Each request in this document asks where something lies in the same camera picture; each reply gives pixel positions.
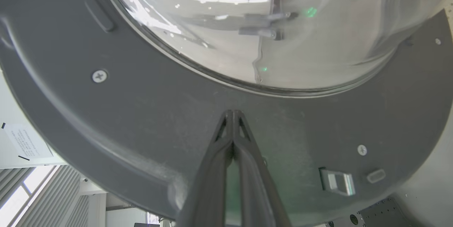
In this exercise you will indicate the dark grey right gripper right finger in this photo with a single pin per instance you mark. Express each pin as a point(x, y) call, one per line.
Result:
point(258, 191)

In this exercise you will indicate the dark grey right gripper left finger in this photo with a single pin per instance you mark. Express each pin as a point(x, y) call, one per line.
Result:
point(208, 191)

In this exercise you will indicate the round washing machine door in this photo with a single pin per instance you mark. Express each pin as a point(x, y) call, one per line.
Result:
point(141, 120)

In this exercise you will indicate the grey metal panel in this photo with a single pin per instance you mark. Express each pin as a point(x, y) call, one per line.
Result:
point(385, 213)

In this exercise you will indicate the grey vertical window blinds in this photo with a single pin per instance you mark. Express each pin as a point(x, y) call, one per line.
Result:
point(67, 195)

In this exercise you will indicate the white paper notice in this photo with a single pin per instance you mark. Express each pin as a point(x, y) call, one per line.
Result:
point(28, 142)

